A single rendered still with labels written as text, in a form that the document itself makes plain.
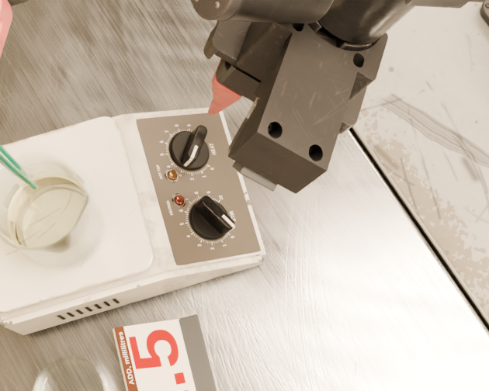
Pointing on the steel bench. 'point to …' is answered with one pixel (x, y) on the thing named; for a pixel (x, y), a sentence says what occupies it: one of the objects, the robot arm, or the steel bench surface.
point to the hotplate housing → (147, 282)
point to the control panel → (196, 188)
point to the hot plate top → (66, 142)
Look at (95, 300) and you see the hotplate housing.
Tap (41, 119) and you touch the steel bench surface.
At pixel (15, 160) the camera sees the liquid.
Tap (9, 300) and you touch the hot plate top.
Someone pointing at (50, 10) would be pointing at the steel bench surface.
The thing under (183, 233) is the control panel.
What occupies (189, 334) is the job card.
